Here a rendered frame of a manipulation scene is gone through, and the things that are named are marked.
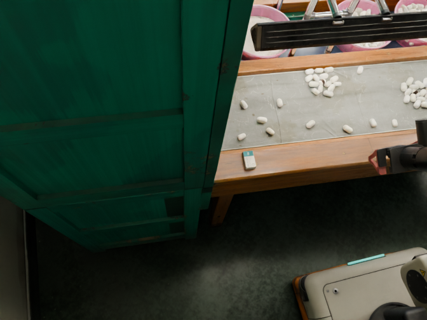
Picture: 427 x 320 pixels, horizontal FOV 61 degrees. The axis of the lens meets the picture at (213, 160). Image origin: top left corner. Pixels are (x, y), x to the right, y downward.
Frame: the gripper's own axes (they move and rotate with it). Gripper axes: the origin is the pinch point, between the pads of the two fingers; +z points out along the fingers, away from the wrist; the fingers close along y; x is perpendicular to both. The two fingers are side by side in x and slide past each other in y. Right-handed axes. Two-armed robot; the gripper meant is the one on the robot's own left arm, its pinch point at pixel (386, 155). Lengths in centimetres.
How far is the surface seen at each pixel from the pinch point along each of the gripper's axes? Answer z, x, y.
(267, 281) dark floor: 79, 65, 20
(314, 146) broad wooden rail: 27.6, -3.1, 8.0
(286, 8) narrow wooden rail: 60, -60, -4
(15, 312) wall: 63, 44, 130
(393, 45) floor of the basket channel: 55, -37, -48
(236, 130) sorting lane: 36, -13, 32
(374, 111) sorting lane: 34.5, -11.2, -21.1
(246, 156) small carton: 26.1, -4.6, 33.0
